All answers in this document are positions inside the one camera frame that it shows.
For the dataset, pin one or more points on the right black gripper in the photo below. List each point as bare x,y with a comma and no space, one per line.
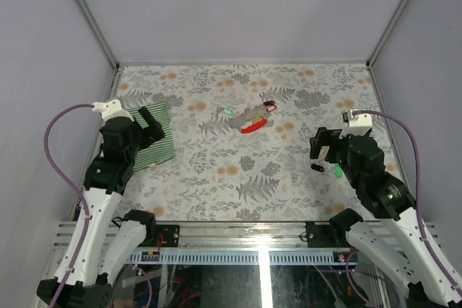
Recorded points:
323,136

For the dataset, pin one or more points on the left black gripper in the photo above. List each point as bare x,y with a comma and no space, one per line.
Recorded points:
154,134

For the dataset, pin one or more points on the red key tag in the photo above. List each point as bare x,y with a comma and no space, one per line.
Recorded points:
271,108

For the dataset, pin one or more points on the grey red key ring holder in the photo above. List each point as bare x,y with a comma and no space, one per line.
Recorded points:
251,119

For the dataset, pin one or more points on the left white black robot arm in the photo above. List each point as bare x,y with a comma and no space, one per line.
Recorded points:
89,268

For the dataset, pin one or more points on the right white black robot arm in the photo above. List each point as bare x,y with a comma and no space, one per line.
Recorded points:
418,271

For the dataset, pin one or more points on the green striped cloth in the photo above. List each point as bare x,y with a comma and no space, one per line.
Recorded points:
161,150

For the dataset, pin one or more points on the green key tag right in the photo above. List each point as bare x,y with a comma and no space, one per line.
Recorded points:
338,171

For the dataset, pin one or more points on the green key tag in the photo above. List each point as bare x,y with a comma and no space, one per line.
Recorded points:
338,171
225,111

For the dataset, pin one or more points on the green key tag centre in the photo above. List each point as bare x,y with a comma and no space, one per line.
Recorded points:
225,111

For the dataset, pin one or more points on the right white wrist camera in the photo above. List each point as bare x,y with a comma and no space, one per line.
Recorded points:
357,123

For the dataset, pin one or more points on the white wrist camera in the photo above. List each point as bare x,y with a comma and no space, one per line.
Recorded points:
111,109
357,123

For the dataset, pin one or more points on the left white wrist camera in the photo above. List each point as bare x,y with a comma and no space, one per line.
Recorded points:
111,109

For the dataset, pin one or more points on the aluminium front rail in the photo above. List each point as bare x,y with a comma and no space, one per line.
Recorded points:
240,242

